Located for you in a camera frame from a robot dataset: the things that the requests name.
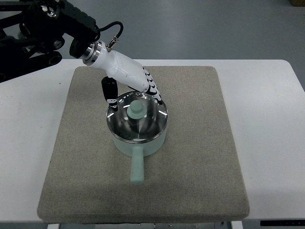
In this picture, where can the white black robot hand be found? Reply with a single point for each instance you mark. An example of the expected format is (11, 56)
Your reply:
(119, 69)

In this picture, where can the glass lid with green knob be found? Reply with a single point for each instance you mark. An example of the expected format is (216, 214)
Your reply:
(138, 118)

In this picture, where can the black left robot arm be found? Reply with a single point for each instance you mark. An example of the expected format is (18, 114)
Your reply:
(30, 39)

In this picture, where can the mint green saucepan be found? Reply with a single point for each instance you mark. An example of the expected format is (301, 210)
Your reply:
(139, 145)

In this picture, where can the grey felt mat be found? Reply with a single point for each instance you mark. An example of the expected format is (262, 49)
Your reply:
(194, 177)

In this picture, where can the cardboard box corner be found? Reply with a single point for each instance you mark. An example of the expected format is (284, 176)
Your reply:
(297, 3)

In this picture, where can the black table control panel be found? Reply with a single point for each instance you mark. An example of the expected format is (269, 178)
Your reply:
(281, 223)

